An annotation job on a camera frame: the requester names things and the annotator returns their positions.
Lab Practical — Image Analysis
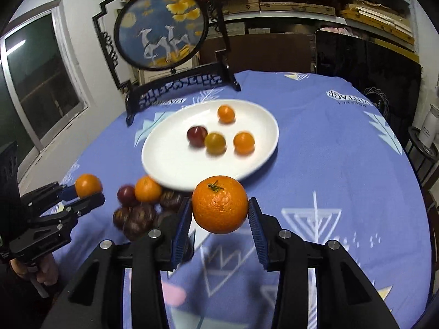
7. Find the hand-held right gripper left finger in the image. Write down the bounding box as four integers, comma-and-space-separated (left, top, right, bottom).
41, 197, 193, 329

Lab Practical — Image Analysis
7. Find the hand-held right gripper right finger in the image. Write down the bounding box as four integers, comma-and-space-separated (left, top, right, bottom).
247, 197, 400, 329

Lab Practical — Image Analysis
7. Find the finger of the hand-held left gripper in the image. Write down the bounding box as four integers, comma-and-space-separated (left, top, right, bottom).
38, 193, 106, 224
20, 181, 79, 214

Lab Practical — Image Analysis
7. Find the small orange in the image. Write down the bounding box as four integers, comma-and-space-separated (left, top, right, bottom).
75, 174, 103, 199
134, 175, 163, 203
233, 132, 256, 155
217, 105, 236, 124

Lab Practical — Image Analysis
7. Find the large orange with stem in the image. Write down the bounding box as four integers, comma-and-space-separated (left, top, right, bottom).
191, 175, 249, 235

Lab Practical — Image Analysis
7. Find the white oval plate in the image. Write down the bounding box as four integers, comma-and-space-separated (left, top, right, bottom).
141, 99, 279, 191

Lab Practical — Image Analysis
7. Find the person's left hand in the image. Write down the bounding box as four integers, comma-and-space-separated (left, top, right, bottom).
10, 253, 60, 286

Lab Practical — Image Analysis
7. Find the dark purple plum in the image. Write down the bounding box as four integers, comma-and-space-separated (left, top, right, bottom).
112, 207, 133, 229
159, 190, 185, 210
123, 203, 157, 242

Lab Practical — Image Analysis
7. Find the red plum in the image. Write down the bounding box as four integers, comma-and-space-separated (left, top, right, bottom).
117, 185, 137, 207
187, 126, 209, 149

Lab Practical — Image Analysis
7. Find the yellow green plum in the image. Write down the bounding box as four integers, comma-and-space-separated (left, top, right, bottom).
204, 132, 227, 154

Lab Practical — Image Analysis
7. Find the blue printed tablecloth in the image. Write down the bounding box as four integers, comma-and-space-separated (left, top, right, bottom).
17, 70, 433, 329

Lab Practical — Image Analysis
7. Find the small black side table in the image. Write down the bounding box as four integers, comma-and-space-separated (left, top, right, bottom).
406, 126, 439, 187

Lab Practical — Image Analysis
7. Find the brown wooden chair back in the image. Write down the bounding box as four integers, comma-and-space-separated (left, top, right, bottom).
198, 33, 314, 74

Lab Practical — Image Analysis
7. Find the round painted screen on stand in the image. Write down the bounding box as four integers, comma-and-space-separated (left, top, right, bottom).
92, 0, 241, 126

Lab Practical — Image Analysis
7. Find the black glossy chair back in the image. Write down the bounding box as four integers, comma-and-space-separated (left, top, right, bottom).
314, 29, 423, 144

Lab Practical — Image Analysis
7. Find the white bottle on side stand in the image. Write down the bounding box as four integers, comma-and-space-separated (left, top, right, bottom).
422, 104, 439, 149

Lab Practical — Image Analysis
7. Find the window with white frame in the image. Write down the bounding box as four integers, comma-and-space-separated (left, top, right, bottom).
0, 0, 94, 175

